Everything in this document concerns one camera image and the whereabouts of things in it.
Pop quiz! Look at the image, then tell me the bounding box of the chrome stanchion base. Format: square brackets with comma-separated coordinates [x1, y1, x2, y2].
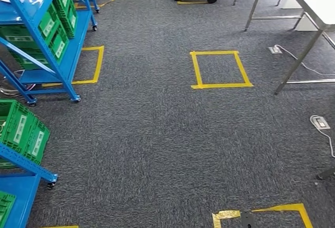
[0, 77, 21, 98]

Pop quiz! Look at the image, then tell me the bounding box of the white floor cable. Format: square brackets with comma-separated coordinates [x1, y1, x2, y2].
[309, 115, 335, 159]

